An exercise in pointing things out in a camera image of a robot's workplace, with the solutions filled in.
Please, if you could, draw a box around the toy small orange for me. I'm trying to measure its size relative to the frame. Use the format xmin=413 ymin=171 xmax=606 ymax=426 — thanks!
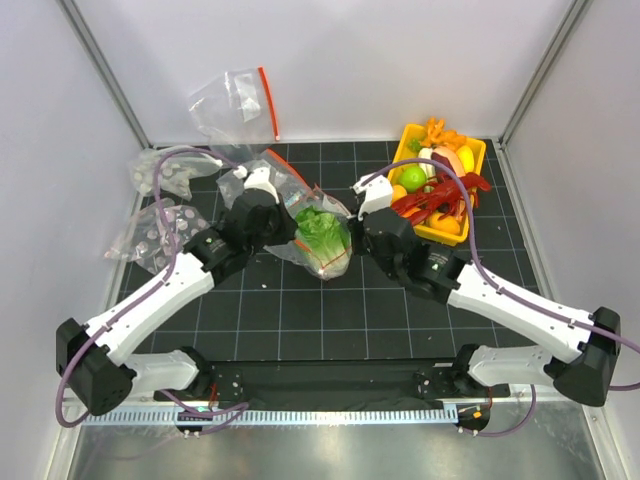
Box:
xmin=391 ymin=184 xmax=407 ymax=203

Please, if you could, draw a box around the toy green lettuce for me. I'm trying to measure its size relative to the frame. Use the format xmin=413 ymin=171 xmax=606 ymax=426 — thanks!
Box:
xmin=295 ymin=206 xmax=351 ymax=280

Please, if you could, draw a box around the clear bag orange zipper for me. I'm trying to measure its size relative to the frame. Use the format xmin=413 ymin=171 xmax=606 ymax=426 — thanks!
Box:
xmin=188 ymin=66 xmax=280 ymax=147
xmin=217 ymin=149 xmax=314 ymax=216
xmin=265 ymin=187 xmax=352 ymax=280

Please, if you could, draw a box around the toy green apple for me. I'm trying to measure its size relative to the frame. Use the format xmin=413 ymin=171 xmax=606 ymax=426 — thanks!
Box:
xmin=397 ymin=165 xmax=427 ymax=193

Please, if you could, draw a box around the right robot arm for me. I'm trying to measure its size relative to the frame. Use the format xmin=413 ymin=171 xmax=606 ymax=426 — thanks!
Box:
xmin=347 ymin=208 xmax=621 ymax=407

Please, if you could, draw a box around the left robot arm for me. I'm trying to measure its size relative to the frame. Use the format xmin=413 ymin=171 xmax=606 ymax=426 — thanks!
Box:
xmin=55 ymin=188 xmax=297 ymax=416

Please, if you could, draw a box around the bag of white discs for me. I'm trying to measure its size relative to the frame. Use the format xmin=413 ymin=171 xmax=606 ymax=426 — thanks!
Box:
xmin=128 ymin=145 xmax=223 ymax=200

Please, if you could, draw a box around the bag of pink discs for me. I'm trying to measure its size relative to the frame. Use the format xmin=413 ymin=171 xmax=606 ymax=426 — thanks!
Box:
xmin=104 ymin=198 xmax=210 ymax=275

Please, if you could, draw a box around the upright clear bag orange zipper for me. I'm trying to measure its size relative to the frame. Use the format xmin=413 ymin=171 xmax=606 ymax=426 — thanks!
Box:
xmin=188 ymin=66 xmax=280 ymax=147

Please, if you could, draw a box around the black grid mat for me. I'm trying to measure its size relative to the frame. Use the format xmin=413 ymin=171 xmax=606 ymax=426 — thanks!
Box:
xmin=135 ymin=139 xmax=540 ymax=361

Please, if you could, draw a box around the toy orange fruit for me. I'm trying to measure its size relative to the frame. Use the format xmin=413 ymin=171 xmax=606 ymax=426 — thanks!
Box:
xmin=427 ymin=212 xmax=461 ymax=235

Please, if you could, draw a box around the toy red lobster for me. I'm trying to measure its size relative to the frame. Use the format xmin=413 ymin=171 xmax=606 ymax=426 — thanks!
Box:
xmin=391 ymin=173 xmax=491 ymax=225

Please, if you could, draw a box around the yellow plastic tray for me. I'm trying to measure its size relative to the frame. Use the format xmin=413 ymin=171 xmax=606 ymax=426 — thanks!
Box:
xmin=387 ymin=124 xmax=486 ymax=246

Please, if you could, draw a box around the toy white garlic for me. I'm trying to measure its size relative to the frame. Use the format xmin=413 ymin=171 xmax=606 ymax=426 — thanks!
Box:
xmin=418 ymin=148 xmax=433 ymax=167

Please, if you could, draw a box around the small green toy sprig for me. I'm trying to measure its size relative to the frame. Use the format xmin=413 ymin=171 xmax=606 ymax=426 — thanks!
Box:
xmin=407 ymin=138 xmax=422 ymax=153

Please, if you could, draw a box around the toy pink sausage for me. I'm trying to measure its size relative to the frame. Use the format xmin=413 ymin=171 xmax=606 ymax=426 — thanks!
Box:
xmin=434 ymin=146 xmax=466 ymax=177

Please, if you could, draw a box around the toy orange coral piece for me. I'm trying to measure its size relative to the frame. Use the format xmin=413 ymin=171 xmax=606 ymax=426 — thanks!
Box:
xmin=421 ymin=117 xmax=467 ymax=150

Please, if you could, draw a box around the toy yellow lemon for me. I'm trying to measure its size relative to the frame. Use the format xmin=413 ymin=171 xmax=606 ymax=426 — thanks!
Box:
xmin=456 ymin=145 xmax=475 ymax=173

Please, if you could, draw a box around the black mounting plate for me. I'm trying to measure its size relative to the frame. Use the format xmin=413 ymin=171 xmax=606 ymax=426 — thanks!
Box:
xmin=174 ymin=358 xmax=510 ymax=410

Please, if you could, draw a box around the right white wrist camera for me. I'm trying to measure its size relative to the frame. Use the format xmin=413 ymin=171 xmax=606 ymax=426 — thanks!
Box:
xmin=352 ymin=175 xmax=393 ymax=220

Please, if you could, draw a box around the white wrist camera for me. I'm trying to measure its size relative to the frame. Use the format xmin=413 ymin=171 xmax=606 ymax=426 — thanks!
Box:
xmin=244 ymin=167 xmax=280 ymax=204
xmin=352 ymin=175 xmax=393 ymax=220

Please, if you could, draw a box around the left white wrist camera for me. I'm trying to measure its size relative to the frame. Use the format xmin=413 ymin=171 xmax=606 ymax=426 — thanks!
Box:
xmin=244 ymin=167 xmax=280 ymax=204

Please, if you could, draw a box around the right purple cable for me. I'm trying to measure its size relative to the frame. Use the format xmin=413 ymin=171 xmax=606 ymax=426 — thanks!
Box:
xmin=364 ymin=158 xmax=640 ymax=436

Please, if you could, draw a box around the purple cable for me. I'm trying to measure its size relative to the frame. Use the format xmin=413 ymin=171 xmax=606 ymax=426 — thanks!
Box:
xmin=55 ymin=147 xmax=251 ymax=434
xmin=364 ymin=158 xmax=640 ymax=436

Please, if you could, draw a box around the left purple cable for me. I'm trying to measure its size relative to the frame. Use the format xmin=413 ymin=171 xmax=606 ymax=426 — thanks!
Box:
xmin=55 ymin=147 xmax=251 ymax=434

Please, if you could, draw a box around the aluminium front rail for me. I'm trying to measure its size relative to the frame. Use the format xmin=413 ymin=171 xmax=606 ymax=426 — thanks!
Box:
xmin=62 ymin=360 xmax=609 ymax=426

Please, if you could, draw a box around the left aluminium post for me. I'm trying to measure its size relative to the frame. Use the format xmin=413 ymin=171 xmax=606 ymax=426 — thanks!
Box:
xmin=55 ymin=0 xmax=152 ymax=148

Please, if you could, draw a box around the aluminium post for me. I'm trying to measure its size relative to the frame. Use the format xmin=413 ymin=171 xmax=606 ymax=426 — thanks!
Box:
xmin=55 ymin=0 xmax=152 ymax=148
xmin=497 ymin=0 xmax=594 ymax=146

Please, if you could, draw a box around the right aluminium post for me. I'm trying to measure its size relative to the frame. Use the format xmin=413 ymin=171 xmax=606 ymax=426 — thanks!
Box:
xmin=497 ymin=0 xmax=594 ymax=146

